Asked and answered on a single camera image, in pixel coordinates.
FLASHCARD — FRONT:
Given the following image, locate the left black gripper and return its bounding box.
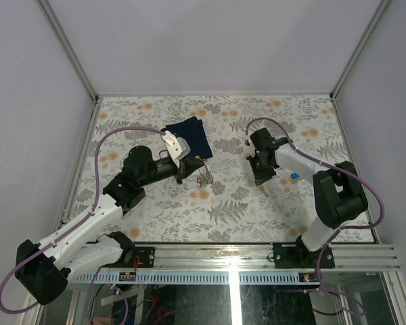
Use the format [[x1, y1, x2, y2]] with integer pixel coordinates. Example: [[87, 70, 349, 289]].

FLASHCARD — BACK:
[[140, 154, 206, 188]]

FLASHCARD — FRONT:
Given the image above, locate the keyring with tagged keys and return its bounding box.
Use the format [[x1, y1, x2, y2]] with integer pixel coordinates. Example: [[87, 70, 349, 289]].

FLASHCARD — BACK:
[[195, 155, 214, 188]]

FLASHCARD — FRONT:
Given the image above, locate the key with yellow tag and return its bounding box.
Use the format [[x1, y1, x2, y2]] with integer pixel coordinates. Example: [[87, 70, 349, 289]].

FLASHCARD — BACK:
[[257, 181, 271, 198]]

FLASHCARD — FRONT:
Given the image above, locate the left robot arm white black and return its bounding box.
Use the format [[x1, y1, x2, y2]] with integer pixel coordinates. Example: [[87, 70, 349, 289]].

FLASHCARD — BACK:
[[15, 146, 204, 305]]

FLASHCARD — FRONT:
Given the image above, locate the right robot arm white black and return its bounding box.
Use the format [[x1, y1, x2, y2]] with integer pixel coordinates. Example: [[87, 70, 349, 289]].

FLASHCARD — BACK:
[[246, 128, 368, 269]]

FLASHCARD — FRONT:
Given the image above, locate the folded navy blue cloth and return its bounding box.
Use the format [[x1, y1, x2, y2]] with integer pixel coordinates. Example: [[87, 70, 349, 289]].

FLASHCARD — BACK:
[[162, 116, 213, 160]]

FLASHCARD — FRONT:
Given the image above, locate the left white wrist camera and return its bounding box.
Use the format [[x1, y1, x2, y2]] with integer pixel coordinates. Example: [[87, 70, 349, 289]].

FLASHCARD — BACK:
[[162, 131, 191, 167]]

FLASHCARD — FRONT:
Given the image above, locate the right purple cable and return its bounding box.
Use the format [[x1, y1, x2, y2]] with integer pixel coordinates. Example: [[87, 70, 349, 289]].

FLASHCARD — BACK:
[[245, 117, 386, 316]]

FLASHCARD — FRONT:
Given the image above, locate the purple cable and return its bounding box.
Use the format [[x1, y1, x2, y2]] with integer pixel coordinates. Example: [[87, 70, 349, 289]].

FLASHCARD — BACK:
[[245, 117, 386, 316], [0, 125, 168, 314]]

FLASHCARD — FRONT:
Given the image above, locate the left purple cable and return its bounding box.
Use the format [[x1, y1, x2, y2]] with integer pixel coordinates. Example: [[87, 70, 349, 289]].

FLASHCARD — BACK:
[[0, 125, 168, 314]]

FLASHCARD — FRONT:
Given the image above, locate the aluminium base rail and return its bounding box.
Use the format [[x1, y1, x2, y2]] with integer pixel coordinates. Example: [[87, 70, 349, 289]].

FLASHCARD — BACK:
[[139, 244, 400, 272]]

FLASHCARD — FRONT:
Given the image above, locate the slotted white cable duct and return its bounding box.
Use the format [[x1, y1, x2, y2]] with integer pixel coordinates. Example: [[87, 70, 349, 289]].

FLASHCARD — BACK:
[[72, 269, 319, 286]]

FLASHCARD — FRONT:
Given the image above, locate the right aluminium frame post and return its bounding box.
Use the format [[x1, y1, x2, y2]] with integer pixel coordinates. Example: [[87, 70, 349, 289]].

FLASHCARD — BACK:
[[330, 0, 393, 100]]

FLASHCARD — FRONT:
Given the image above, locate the aluminium frame post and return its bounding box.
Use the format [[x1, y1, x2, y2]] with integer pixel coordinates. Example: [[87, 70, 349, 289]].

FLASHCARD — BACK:
[[330, 0, 393, 100], [35, 0, 99, 103]]

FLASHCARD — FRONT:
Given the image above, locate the left aluminium frame post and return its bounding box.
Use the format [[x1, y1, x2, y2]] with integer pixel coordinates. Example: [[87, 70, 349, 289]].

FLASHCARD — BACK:
[[35, 0, 99, 103]]

